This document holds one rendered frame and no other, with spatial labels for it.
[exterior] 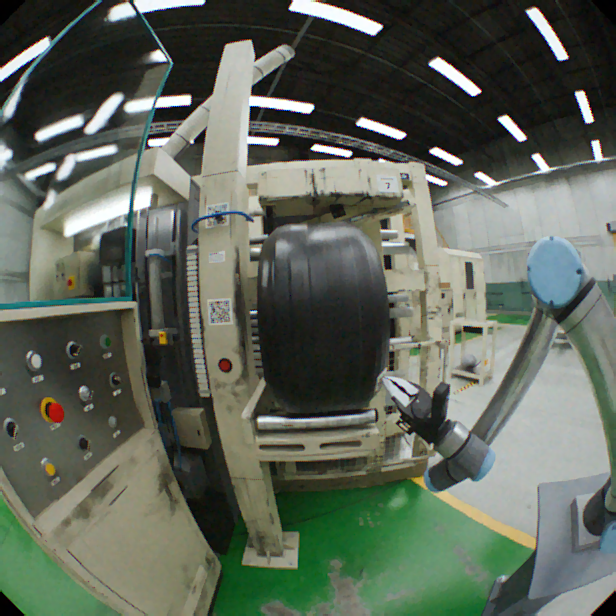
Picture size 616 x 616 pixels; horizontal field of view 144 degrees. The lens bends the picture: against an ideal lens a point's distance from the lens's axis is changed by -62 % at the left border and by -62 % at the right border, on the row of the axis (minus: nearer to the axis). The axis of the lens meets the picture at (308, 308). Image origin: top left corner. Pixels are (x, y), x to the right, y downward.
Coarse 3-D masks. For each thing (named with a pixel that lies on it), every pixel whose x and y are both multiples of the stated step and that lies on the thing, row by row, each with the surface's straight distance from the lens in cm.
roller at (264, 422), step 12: (372, 408) 77; (264, 420) 75; (276, 420) 74; (288, 420) 74; (300, 420) 74; (312, 420) 73; (324, 420) 73; (336, 420) 74; (348, 420) 74; (360, 420) 75; (372, 420) 76
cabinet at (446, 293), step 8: (448, 288) 582; (416, 296) 549; (448, 296) 581; (416, 304) 550; (448, 304) 582; (416, 312) 552; (448, 312) 582; (416, 320) 554; (448, 320) 584; (416, 328) 556; (448, 328) 586; (416, 336) 559; (448, 336) 590; (448, 344) 597
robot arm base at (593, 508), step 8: (600, 488) 97; (592, 496) 99; (600, 496) 91; (592, 504) 93; (600, 504) 90; (584, 512) 95; (592, 512) 91; (600, 512) 90; (584, 520) 93; (592, 520) 91; (600, 520) 91; (592, 528) 92; (600, 528) 92
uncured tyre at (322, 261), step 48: (288, 240) 62; (336, 240) 61; (288, 288) 53; (336, 288) 53; (384, 288) 59; (288, 336) 53; (336, 336) 53; (384, 336) 58; (288, 384) 58; (336, 384) 59
